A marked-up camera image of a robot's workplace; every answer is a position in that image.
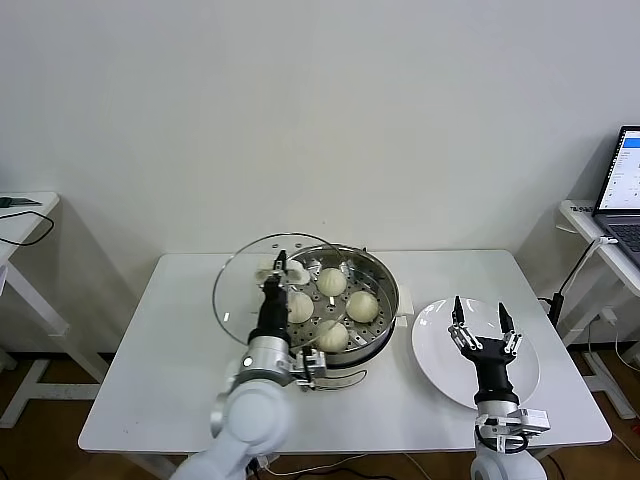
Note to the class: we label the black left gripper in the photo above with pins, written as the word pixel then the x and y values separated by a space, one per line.
pixel 274 312

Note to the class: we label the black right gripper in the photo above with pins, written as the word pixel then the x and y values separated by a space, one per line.
pixel 492 367

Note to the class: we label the white steamed baozi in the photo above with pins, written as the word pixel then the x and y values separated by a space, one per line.
pixel 362 306
pixel 301 307
pixel 330 282
pixel 332 337

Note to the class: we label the round glass pot lid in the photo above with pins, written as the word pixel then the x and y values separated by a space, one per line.
pixel 235 300

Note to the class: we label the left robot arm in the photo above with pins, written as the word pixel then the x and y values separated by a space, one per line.
pixel 250 415

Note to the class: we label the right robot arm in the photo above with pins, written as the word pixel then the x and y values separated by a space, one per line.
pixel 500 470

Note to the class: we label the stainless steel steamer basket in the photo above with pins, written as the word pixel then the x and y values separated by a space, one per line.
pixel 380 300

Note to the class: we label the white round plate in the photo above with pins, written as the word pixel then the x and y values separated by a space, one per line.
pixel 435 350

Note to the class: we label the white electric cooker pot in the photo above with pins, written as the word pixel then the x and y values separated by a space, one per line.
pixel 405 300

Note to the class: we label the white side table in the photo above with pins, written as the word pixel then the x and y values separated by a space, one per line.
pixel 45 200
pixel 582 222

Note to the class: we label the white power strip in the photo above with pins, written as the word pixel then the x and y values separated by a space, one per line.
pixel 265 462

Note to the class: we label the grey open laptop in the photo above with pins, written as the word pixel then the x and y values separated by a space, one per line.
pixel 622 175

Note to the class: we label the flat dark green object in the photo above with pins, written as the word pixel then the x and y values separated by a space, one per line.
pixel 15 202

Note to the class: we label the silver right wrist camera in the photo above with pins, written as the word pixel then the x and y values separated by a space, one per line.
pixel 532 417

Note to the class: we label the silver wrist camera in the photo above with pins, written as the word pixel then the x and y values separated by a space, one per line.
pixel 532 417
pixel 312 367

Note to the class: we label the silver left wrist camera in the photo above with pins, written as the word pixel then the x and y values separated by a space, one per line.
pixel 312 367

